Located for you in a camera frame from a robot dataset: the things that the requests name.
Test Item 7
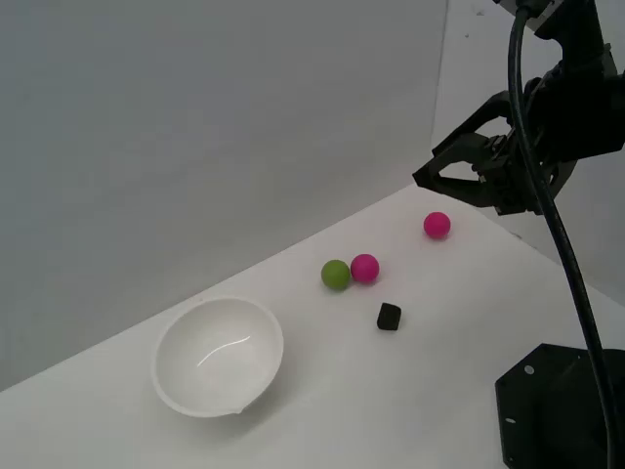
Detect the black foam box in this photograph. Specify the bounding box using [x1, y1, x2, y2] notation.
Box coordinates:
[376, 302, 404, 333]

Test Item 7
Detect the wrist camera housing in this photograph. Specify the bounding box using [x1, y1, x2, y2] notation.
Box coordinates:
[492, 0, 559, 36]

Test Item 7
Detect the white round bowl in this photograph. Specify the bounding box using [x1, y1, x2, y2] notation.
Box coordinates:
[153, 296, 285, 418]

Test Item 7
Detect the green golf ball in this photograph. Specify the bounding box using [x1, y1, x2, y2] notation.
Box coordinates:
[320, 259, 352, 292]

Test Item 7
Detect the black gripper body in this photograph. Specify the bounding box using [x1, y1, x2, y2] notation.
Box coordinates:
[472, 48, 625, 217]

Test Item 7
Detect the thick black camera cable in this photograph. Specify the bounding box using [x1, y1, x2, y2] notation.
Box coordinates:
[506, 0, 619, 469]

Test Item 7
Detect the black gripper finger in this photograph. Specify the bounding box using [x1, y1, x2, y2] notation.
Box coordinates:
[431, 91, 515, 166]
[412, 156, 500, 212]

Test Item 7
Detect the pink golf ball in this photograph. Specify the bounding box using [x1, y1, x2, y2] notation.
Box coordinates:
[350, 253, 381, 284]
[423, 211, 452, 240]

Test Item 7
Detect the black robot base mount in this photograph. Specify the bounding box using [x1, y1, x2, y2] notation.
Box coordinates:
[494, 343, 625, 469]

